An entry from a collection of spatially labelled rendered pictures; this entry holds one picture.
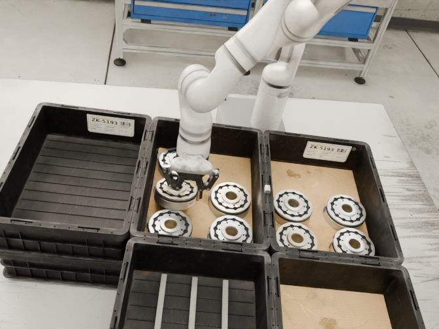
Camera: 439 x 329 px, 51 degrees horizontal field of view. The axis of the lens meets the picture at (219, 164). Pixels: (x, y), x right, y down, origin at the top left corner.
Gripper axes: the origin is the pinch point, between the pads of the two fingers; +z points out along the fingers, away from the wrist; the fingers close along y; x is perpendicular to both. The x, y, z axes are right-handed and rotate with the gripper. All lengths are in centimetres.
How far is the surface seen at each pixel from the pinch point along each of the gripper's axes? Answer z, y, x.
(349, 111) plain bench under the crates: 17, -58, -66
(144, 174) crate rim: -6.3, 10.8, 1.4
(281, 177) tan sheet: 4.0, -25.3, -13.1
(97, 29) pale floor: 82, 75, -223
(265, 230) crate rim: -5.7, -17.6, 14.0
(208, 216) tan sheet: 3.9, -5.6, 3.6
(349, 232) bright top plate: 1.7, -40.3, 6.0
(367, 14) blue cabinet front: 36, -100, -200
